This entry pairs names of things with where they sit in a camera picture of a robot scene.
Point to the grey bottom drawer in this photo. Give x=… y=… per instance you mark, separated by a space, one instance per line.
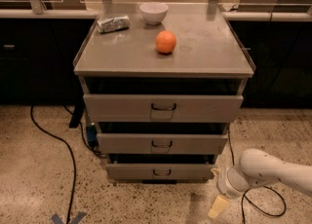
x=159 y=171

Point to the silver snack bag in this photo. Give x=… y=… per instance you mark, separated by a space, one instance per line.
x=113 y=24

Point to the dark counter with white rail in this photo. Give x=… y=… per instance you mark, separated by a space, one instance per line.
x=36 y=61

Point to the white bowl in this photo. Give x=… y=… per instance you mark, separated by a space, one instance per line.
x=153 y=12

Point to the grey middle drawer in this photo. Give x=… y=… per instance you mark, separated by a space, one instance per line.
x=131 y=143

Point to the orange fruit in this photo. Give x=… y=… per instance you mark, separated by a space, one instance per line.
x=165 y=42

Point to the blue tape floor marker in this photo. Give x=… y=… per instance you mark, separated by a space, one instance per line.
x=76 y=220

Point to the grey drawer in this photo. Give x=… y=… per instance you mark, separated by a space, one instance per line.
x=162 y=108
x=131 y=143
x=159 y=171

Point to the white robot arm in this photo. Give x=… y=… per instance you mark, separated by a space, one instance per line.
x=254 y=169

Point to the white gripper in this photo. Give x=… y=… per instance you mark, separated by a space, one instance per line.
x=223 y=183

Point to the grey top drawer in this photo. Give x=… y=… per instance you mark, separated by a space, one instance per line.
x=162 y=108

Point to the blue power box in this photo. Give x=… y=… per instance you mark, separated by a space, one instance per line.
x=91 y=133

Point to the grey metal drawer cabinet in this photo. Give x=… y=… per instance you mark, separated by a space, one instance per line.
x=207 y=60

